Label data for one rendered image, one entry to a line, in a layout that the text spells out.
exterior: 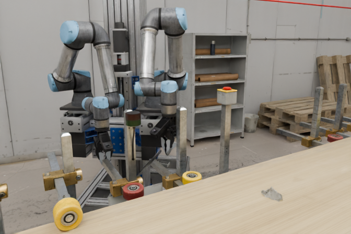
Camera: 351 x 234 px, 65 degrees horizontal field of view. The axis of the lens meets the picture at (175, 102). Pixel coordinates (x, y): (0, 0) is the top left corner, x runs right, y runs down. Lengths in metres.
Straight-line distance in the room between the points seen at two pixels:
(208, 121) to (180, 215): 3.56
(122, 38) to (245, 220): 1.33
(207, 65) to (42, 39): 2.26
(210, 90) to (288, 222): 3.50
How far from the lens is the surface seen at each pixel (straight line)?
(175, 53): 1.61
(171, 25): 1.51
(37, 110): 3.78
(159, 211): 1.00
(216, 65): 4.36
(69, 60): 1.68
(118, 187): 1.23
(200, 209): 1.01
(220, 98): 1.38
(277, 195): 1.11
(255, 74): 4.85
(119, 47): 1.87
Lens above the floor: 1.46
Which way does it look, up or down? 13 degrees down
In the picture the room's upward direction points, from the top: straight up
